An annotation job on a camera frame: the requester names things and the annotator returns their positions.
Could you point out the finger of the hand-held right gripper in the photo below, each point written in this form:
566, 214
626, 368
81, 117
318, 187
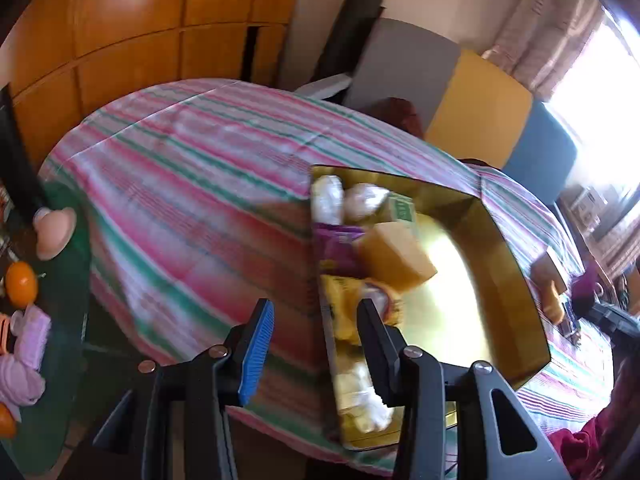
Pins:
612, 316

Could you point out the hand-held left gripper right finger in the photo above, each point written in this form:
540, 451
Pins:
375, 350

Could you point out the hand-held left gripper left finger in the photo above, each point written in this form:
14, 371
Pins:
255, 355

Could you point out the purple snack packet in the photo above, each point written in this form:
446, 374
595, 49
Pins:
586, 285
335, 247

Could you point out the blue tissue pack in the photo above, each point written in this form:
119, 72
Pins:
569, 322

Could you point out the yellow sponge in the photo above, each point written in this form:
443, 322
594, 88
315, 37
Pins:
552, 302
395, 255

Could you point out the pale cardboard box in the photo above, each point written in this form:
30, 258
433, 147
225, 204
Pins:
547, 267

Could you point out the gold tin box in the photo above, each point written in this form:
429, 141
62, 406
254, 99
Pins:
465, 285

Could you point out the green cardboard box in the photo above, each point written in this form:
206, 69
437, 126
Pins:
402, 208

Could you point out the white plastic bag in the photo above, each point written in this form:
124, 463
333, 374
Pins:
327, 200
367, 200

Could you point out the white printed box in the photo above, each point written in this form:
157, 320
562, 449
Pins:
585, 201

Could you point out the dark red clothing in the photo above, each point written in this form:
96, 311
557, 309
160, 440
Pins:
595, 445

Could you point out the green glass table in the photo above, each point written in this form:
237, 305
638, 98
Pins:
65, 310

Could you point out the pink round object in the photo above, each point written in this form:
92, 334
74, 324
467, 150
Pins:
55, 232

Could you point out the pink toy figure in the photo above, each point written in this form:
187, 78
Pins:
20, 375

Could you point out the maroon cloth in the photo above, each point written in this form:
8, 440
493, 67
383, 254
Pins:
400, 115

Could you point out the bright window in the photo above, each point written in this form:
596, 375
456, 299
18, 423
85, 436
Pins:
595, 75

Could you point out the orange fruit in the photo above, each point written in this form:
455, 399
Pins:
22, 285
6, 422

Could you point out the grey yellow blue chair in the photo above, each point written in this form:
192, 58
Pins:
400, 60

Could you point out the patterned curtain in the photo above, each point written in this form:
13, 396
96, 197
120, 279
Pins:
550, 25

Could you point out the black cylinder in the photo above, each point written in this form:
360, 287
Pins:
15, 160

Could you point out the black rolled mat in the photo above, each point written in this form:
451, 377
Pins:
350, 30

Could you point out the wooden wardrobe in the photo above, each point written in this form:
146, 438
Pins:
125, 10

